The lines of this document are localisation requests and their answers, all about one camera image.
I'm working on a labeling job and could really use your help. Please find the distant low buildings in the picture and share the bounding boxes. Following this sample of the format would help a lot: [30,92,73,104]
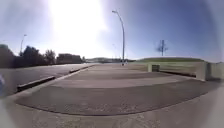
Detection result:
[83,57,136,65]

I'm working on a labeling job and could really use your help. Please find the tall curved street lamp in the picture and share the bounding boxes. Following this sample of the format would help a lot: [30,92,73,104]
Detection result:
[111,9,127,66]

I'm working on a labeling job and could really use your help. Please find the grey asphalt path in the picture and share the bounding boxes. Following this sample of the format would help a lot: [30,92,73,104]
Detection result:
[0,63,224,128]

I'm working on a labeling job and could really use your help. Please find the pale concrete kerb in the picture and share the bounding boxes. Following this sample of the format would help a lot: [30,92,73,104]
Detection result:
[0,64,99,101]

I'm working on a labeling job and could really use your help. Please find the distant pole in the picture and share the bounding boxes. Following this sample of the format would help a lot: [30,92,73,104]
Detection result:
[156,39,169,57]

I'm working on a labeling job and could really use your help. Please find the group of dark trees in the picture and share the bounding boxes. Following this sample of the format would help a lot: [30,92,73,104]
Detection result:
[0,43,57,69]

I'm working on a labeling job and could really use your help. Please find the grey asphalt road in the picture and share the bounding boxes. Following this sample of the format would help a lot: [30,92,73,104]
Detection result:
[0,63,96,98]

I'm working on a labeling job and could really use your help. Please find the distant street lamp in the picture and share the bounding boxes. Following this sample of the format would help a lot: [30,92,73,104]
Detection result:
[19,33,28,56]

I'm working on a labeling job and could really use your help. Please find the pale concrete wall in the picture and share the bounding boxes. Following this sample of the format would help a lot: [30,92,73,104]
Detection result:
[146,61,224,82]

